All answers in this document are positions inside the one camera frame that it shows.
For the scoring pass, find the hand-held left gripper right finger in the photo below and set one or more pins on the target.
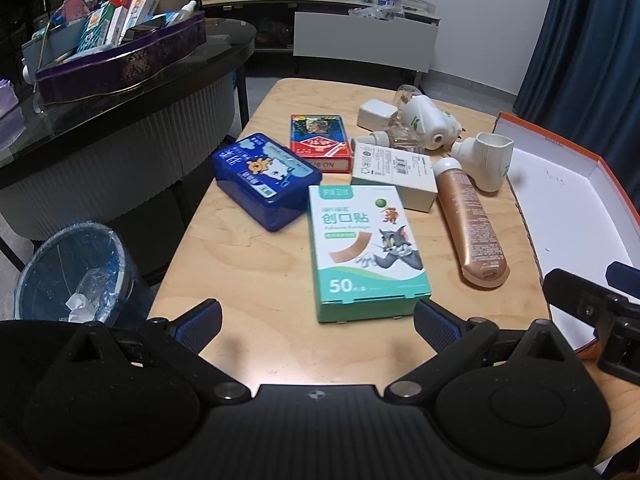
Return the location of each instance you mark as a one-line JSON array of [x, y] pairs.
[[436, 327]]

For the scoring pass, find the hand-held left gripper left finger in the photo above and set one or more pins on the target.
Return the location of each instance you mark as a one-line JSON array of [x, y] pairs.
[[200, 322]]

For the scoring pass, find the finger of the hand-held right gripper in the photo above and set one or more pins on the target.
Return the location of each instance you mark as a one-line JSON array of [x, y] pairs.
[[625, 276], [565, 290]]

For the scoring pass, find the orange white cardboard box lid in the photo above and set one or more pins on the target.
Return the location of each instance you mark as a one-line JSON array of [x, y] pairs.
[[565, 210]]

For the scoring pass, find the green bandage box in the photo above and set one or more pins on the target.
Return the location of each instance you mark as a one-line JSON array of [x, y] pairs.
[[365, 255]]

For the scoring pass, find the bronze lotion tube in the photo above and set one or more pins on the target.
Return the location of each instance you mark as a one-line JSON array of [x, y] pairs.
[[472, 225]]

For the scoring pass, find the white flared plastic holder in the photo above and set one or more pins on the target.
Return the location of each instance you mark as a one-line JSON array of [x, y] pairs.
[[487, 160]]

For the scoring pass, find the blue plastic box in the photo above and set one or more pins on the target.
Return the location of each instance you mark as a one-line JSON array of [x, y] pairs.
[[265, 180]]

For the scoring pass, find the white cardboard box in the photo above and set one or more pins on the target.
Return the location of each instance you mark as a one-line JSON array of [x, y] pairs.
[[392, 172]]

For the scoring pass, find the clear glass refill bottle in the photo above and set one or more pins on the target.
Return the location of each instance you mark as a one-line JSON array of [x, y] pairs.
[[397, 135]]

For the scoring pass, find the white plug-in vaporizer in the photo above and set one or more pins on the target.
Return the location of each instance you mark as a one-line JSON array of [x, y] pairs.
[[432, 120]]

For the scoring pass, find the red playing card box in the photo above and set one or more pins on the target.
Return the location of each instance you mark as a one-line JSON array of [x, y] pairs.
[[320, 142]]

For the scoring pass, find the white power adapter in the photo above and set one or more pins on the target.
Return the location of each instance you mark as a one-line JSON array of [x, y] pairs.
[[375, 114]]

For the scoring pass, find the trash bin with blue liner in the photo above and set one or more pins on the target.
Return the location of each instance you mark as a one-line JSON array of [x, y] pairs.
[[75, 270]]

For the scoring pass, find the dark glass round table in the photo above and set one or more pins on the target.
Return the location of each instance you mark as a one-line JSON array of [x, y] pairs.
[[150, 125]]

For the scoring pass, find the blue curtain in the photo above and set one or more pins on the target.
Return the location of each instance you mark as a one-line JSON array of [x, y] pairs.
[[575, 50]]

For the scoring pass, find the purple decorative tray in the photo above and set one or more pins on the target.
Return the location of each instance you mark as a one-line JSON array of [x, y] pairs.
[[130, 65]]

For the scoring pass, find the lavender plastic container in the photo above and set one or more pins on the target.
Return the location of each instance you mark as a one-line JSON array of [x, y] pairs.
[[10, 115]]

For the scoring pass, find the white television cabinet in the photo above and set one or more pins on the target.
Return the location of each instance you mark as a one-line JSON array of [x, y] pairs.
[[360, 40]]

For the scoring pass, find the pile of small medicine boxes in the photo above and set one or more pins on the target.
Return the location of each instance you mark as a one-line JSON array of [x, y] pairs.
[[107, 22]]

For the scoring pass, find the clear plastic bags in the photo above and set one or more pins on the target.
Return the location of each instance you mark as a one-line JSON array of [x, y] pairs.
[[375, 12]]

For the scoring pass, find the clear plastic organizer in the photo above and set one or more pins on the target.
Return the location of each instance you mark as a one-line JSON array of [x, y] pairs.
[[400, 2]]

